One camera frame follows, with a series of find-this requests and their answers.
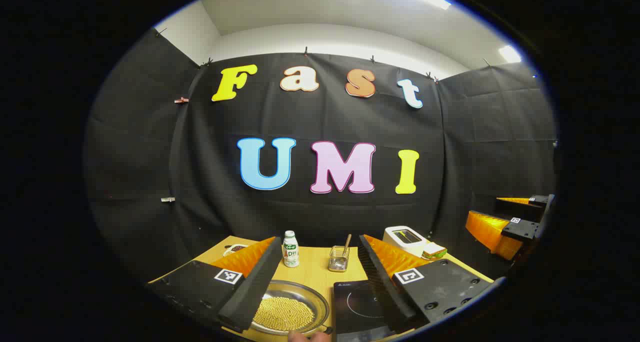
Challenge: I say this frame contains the lettuce sandwich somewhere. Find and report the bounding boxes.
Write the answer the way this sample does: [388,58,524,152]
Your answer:
[421,242,448,261]

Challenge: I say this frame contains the pile of yellow soybeans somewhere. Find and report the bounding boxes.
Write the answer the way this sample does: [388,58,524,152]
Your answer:
[253,296,316,332]

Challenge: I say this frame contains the row of black cloth clips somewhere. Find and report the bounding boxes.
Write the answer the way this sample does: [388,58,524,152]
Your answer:
[155,27,493,83]

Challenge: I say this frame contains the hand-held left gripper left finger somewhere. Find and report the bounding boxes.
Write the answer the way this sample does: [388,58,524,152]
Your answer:
[146,236,283,334]

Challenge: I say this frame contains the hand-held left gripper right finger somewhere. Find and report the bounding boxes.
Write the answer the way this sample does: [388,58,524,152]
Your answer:
[357,234,506,335]

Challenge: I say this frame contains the metal wire utensil basket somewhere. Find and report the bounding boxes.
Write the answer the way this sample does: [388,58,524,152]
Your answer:
[328,246,351,273]

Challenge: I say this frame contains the white green-label drink bottle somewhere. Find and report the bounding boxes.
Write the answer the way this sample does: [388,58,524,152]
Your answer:
[282,230,301,268]

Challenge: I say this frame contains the stainless steel pot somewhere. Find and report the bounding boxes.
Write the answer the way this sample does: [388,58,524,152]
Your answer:
[250,279,333,335]

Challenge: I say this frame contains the white toaster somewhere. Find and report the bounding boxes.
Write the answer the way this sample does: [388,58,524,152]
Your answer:
[382,225,431,259]

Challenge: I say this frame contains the black induction cooktop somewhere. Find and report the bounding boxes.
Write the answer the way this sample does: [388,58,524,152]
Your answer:
[332,280,396,342]

